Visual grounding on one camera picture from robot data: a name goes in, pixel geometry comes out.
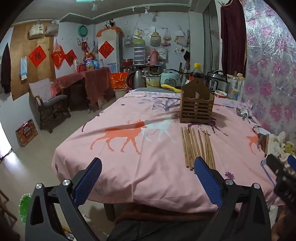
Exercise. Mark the red diamond paper decoration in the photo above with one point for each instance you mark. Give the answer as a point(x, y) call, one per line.
point(71, 58)
point(36, 56)
point(106, 49)

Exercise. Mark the green ceiling fan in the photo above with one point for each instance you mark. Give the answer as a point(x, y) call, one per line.
point(92, 4)

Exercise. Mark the brown wall board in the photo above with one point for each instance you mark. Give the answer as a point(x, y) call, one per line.
point(23, 46)

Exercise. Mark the wooden utensil holder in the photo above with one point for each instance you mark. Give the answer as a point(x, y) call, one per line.
point(196, 109)

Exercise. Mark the green plastic bag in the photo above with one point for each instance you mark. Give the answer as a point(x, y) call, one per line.
point(25, 208)

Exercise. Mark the yellow cooking oil bottle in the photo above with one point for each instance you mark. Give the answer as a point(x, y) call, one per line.
point(89, 62)

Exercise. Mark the clear plastic bottle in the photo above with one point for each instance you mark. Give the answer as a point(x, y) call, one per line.
point(234, 89)

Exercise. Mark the clear jar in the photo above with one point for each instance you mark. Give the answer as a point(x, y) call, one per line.
point(101, 64)

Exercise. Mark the orange cloth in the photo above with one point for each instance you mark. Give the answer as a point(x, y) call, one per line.
point(108, 30)

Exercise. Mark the bunch of wooden chopsticks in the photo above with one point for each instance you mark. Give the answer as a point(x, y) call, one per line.
point(187, 150)

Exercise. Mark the red white noodle bowl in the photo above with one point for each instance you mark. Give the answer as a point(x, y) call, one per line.
point(220, 94)

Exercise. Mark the stacked steamer with green lid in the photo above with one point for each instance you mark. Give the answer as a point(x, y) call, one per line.
point(139, 53)

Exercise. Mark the red plastic bag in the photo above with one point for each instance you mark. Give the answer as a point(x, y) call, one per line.
point(57, 55)

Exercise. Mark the black silver pressure cooker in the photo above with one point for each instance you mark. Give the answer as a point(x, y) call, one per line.
point(216, 82)

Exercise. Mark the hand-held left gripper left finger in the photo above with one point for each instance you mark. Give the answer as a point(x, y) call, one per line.
point(89, 180)

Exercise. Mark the grey checked cushion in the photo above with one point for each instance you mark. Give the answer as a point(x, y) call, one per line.
point(40, 90)

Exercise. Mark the yellow rice scoop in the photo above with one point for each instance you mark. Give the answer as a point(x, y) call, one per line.
point(170, 88)

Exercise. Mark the small red pot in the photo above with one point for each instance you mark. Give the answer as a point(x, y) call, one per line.
point(81, 68)

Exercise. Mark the small black bag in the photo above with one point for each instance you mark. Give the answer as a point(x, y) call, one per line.
point(186, 55)

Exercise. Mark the clear plastic bag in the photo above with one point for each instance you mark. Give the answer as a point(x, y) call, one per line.
point(138, 33)
point(166, 38)

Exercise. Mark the red printed box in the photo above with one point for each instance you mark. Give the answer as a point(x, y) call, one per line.
point(26, 133)

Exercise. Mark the wooden stool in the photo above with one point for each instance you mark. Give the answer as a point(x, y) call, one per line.
point(7, 208)

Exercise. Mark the white refrigerator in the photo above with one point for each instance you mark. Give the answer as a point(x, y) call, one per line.
point(116, 48)

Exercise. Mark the white plastic bag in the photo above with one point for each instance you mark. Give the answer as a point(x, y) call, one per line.
point(180, 38)

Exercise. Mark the grey wrapped handbag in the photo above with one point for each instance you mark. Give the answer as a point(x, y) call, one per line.
point(52, 29)

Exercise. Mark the table with red cloth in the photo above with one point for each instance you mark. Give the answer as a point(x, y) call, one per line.
point(97, 81)

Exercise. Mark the panda plush toy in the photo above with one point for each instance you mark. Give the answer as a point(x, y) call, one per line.
point(109, 23)

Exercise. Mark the cream knitted cloth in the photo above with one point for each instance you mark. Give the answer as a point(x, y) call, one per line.
point(277, 144)

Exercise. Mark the person's right hand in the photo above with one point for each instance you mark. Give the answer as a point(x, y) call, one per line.
point(286, 224)

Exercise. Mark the dark sauce bottle yellow cap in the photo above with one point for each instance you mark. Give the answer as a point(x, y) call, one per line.
point(196, 74)

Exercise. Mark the red gift box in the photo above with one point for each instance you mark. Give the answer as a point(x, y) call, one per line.
point(118, 81)

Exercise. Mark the dark garment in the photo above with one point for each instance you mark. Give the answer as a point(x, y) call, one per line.
point(6, 69)

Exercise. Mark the stainless steel kettle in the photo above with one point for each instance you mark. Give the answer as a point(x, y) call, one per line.
point(137, 80)

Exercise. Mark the red basin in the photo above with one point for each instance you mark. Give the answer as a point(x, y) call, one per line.
point(127, 62)

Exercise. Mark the dark red curtain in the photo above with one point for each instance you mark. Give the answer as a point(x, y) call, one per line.
point(232, 39)

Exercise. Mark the green round basin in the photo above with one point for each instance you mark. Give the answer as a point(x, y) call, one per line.
point(82, 31)

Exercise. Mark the white rice cooker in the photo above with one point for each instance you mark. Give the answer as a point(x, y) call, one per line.
point(170, 78)

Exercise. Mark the pink thermos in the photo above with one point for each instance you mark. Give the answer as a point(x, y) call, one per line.
point(153, 57)

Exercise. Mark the white bucket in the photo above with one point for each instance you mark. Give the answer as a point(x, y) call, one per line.
point(120, 93)

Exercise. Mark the cream woven handbag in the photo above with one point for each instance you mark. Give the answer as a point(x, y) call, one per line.
point(36, 30)

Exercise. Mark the wooden armchair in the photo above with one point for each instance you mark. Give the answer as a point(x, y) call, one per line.
point(54, 102)

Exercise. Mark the yellow pot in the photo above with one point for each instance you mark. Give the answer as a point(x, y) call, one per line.
point(152, 81)

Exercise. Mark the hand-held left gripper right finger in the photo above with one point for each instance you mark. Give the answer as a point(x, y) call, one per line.
point(207, 183)

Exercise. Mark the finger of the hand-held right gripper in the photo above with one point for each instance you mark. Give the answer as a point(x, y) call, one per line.
point(292, 163)
point(276, 163)

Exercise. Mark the tan pot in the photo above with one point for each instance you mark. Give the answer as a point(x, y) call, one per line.
point(155, 38)

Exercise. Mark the pink deer print sheet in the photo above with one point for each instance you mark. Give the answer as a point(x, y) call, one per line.
point(138, 176)

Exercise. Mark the blue white packet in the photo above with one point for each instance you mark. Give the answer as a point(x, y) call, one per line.
point(23, 68)

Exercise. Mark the dark brown cloth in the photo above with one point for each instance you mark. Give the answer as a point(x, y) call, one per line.
point(161, 215)

